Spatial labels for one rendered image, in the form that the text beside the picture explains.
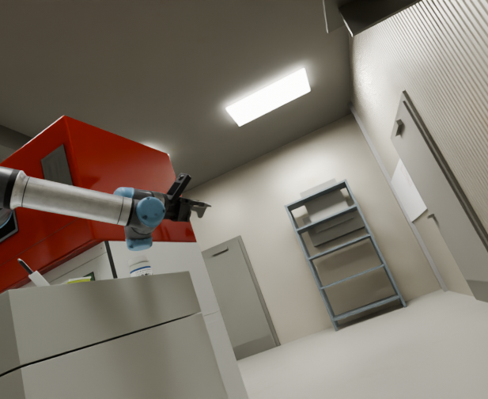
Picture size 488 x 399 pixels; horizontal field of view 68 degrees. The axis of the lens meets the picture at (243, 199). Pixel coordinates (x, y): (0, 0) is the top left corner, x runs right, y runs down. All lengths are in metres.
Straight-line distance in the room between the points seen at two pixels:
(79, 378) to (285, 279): 6.22
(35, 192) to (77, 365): 0.40
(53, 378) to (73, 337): 0.09
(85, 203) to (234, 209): 6.44
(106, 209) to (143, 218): 0.09
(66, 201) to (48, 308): 0.25
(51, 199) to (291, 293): 6.22
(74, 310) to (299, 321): 6.22
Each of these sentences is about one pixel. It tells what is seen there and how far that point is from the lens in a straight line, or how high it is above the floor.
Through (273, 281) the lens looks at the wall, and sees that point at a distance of 7.02.
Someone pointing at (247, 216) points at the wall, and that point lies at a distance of 7.22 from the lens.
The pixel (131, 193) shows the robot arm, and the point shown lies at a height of 1.20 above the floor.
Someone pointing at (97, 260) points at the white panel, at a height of 1.16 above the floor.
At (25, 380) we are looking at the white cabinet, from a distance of 0.84.
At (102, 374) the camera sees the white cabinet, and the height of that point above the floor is 0.75.
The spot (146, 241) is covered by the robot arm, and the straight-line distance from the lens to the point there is 1.09.
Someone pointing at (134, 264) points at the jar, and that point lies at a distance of 1.28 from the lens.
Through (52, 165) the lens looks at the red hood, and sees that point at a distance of 1.78.
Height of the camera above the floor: 0.77
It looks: 16 degrees up
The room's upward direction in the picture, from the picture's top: 21 degrees counter-clockwise
